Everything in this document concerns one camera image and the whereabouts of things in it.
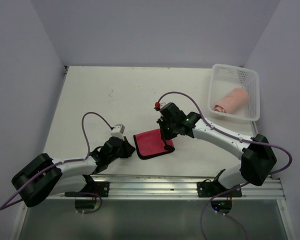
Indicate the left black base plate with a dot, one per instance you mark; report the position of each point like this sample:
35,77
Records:
100,188

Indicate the white plastic basket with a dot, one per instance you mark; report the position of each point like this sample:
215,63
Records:
224,79

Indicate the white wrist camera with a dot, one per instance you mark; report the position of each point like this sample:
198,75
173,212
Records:
118,131
159,105

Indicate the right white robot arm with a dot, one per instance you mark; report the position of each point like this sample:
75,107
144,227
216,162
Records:
256,158

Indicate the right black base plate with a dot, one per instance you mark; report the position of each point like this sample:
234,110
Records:
209,189

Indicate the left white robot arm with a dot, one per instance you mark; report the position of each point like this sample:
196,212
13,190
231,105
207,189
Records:
45,176

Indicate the black cloth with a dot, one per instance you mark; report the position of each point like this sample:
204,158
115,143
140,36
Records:
149,144

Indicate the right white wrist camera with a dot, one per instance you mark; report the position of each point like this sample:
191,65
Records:
159,105

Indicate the aluminium mounting rail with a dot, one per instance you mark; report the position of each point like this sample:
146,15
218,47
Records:
142,187

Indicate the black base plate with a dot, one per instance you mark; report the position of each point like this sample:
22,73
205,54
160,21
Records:
100,188
209,189

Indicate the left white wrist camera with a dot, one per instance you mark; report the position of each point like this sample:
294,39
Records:
118,131

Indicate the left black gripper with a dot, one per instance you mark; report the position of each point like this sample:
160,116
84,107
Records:
129,148

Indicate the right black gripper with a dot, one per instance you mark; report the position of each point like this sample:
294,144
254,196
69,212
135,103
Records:
165,136

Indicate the pink towel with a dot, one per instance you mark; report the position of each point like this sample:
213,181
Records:
233,101

